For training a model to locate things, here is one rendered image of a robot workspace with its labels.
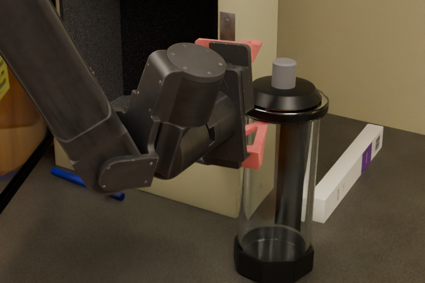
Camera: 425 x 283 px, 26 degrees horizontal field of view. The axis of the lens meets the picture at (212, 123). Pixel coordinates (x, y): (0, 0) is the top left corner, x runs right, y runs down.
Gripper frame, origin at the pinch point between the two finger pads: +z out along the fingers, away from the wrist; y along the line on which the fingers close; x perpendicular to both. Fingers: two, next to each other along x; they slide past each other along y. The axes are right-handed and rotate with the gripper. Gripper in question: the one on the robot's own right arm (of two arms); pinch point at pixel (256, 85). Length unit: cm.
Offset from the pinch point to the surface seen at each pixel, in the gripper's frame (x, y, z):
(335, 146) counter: 9.4, -25.5, 40.2
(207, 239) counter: 12.1, -25.0, 5.2
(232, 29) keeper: 9.8, 2.2, 11.9
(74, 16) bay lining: 37.7, 1.3, 14.4
